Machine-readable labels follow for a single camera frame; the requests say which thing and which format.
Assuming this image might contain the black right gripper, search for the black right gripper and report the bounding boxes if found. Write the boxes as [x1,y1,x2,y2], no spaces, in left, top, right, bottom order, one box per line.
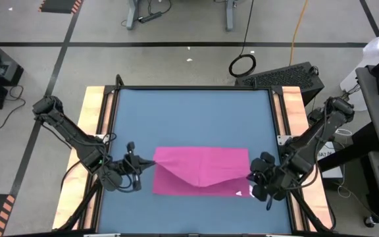
[247,151,295,202]

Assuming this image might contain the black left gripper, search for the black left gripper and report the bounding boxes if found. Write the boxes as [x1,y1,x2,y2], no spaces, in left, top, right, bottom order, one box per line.
[99,141,157,192]

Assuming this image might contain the pink towel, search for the pink towel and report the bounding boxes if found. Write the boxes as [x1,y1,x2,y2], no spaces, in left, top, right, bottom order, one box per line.
[152,146,253,198]

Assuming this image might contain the white labelled box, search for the white labelled box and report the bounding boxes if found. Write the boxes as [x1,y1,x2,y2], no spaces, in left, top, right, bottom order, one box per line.
[319,141,344,180]

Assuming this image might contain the wooden table side board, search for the wooden table side board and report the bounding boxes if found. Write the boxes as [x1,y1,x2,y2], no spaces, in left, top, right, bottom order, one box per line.
[51,86,115,230]
[272,86,335,231]

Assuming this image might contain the black desk base beam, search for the black desk base beam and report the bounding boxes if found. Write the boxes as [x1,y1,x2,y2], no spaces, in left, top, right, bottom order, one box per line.
[316,121,374,172]

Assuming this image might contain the black computer case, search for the black computer case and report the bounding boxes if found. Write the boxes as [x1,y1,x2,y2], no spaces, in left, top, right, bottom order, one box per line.
[234,61,325,107]

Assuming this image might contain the black power strip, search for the black power strip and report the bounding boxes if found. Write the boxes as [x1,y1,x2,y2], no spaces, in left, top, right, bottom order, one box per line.
[138,11,163,24]

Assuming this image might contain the grey desk leg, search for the grey desk leg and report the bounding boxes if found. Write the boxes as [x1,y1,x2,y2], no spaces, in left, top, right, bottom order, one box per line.
[224,0,237,33]
[126,0,140,31]

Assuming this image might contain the black machine housing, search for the black machine housing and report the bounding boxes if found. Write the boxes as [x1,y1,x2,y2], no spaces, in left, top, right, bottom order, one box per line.
[0,31,25,87]

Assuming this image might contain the white fabric covered object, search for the white fabric covered object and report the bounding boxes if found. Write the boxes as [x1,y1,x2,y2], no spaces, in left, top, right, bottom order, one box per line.
[340,32,379,112]

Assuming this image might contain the white metal bracket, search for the white metal bracket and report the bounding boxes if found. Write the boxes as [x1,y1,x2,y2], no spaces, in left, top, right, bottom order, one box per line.
[276,134,291,146]

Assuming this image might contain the black diagonal frame strut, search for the black diagonal frame strut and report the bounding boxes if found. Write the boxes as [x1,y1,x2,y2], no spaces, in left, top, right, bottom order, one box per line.
[286,184,337,233]
[53,179,107,231]

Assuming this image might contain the black table frame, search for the black table frame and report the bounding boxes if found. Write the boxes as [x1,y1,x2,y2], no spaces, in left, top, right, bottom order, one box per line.
[92,84,297,237]

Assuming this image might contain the coiled black cable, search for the coiled black cable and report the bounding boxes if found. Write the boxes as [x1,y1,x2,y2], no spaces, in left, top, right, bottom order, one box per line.
[228,0,258,79]

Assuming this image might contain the black floor cable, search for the black floor cable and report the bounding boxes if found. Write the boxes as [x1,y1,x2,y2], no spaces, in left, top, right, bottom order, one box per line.
[0,84,27,130]

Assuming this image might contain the yellow cable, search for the yellow cable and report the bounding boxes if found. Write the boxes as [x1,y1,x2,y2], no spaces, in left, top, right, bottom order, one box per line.
[288,0,309,66]

